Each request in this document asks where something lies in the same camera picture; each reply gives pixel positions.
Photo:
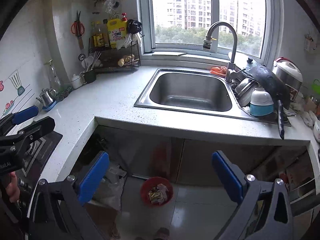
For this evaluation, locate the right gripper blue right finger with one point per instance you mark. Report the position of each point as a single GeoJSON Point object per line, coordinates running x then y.
{"type": "Point", "coordinates": [230, 176]}

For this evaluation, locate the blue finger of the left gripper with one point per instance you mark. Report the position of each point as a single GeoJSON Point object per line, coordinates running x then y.
{"type": "Point", "coordinates": [25, 115]}
{"type": "Point", "coordinates": [38, 129]}

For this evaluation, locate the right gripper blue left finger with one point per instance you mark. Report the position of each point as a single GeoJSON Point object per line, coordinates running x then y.
{"type": "Point", "coordinates": [91, 175]}

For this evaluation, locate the yellow seasoning packet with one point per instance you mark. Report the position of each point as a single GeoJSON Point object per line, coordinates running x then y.
{"type": "Point", "coordinates": [155, 197]}

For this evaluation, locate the white plastic glove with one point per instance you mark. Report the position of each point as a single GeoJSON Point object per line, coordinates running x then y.
{"type": "Point", "coordinates": [163, 190]}

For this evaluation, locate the red plastic trash bin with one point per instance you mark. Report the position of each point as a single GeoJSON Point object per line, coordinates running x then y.
{"type": "Point", "coordinates": [153, 182]}

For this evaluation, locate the person left hand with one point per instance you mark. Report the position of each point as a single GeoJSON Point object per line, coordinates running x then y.
{"type": "Point", "coordinates": [12, 189]}

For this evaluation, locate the white plastic bags pile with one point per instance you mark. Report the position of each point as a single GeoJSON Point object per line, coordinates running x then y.
{"type": "Point", "coordinates": [111, 187]}

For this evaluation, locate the small steel kettle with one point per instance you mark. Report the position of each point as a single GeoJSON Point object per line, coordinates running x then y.
{"type": "Point", "coordinates": [47, 97]}

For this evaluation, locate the white ceramic pot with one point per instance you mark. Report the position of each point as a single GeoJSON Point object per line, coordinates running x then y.
{"type": "Point", "coordinates": [76, 81]}

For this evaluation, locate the black utensil holder mug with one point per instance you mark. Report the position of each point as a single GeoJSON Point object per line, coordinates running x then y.
{"type": "Point", "coordinates": [88, 77]}

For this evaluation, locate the steel strainer ladle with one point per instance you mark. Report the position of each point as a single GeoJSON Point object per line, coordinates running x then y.
{"type": "Point", "coordinates": [81, 57]}

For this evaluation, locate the pink slipper right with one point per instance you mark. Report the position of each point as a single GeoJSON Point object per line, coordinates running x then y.
{"type": "Point", "coordinates": [162, 234]}

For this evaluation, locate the blue white bowl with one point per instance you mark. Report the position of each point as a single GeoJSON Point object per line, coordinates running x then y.
{"type": "Point", "coordinates": [261, 103]}

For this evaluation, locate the ginger root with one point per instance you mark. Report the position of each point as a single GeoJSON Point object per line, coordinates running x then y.
{"type": "Point", "coordinates": [126, 59]}

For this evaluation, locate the stainless steel sink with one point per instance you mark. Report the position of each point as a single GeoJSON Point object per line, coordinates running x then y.
{"type": "Point", "coordinates": [195, 92]}

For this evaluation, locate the black wok pan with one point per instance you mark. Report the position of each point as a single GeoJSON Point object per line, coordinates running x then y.
{"type": "Point", "coordinates": [278, 91]}

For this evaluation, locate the orange cloth by faucet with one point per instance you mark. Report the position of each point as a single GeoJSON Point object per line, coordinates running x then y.
{"type": "Point", "coordinates": [220, 71]}

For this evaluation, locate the yellow detergent jug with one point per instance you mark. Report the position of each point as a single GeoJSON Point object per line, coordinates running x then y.
{"type": "Point", "coordinates": [117, 31]}

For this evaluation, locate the silver rice cooker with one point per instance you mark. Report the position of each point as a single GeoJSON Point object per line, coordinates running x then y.
{"type": "Point", "coordinates": [289, 73]}

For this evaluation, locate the black wire rack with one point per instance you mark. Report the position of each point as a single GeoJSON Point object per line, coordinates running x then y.
{"type": "Point", "coordinates": [109, 58]}

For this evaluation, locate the orange handled scissors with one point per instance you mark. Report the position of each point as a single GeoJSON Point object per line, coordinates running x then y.
{"type": "Point", "coordinates": [77, 29]}

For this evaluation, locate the green handled container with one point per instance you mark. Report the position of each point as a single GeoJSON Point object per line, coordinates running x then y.
{"type": "Point", "coordinates": [316, 86]}

